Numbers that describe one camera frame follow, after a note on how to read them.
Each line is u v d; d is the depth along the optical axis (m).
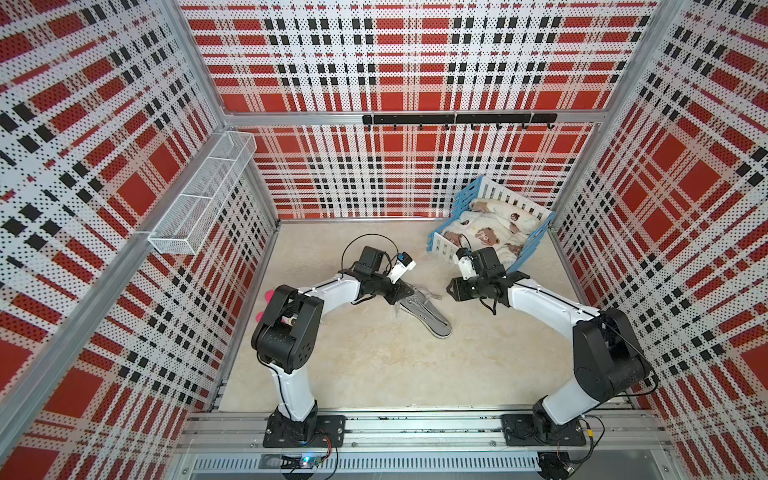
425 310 0.89
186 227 0.93
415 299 0.93
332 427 0.74
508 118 0.89
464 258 0.82
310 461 0.69
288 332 0.50
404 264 0.84
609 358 0.45
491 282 0.68
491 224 1.04
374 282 0.82
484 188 1.09
